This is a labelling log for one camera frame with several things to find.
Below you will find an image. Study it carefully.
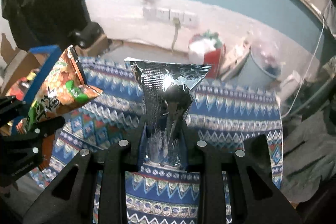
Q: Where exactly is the orange green snack bag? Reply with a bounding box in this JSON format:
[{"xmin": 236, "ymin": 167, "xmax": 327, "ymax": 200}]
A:
[{"xmin": 15, "ymin": 45, "xmax": 103, "ymax": 171}]

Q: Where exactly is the small brown cardboard box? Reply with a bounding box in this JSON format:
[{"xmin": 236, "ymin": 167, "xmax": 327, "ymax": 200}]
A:
[{"xmin": 75, "ymin": 34, "xmax": 110, "ymax": 57}]

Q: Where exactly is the grey round bucket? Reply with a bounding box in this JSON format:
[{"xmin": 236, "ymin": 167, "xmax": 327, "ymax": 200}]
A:
[{"xmin": 236, "ymin": 49, "xmax": 282, "ymax": 89}]

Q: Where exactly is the grey power cable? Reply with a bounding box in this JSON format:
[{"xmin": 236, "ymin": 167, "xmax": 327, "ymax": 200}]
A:
[{"xmin": 170, "ymin": 18, "xmax": 182, "ymax": 53}]

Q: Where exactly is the white wall socket strip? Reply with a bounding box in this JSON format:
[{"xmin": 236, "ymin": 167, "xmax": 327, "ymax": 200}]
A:
[{"xmin": 142, "ymin": 6, "xmax": 199, "ymax": 28}]

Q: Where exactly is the blue cardboard box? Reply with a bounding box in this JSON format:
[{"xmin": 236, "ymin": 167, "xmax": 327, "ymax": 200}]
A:
[{"xmin": 1, "ymin": 46, "xmax": 63, "ymax": 136}]

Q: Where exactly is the red white plastic bag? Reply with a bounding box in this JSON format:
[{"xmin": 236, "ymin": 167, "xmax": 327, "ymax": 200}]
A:
[{"xmin": 188, "ymin": 30, "xmax": 226, "ymax": 79}]

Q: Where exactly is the blue patterned table cloth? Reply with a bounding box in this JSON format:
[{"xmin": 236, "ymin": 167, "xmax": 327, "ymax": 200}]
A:
[{"xmin": 30, "ymin": 57, "xmax": 283, "ymax": 223}]

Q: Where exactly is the silver foil snack bag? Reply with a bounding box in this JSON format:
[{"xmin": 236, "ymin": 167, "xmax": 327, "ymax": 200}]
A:
[{"xmin": 124, "ymin": 57, "xmax": 211, "ymax": 169}]

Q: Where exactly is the black round speaker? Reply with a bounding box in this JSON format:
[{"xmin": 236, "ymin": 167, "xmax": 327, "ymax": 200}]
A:
[{"xmin": 69, "ymin": 22, "xmax": 104, "ymax": 49}]

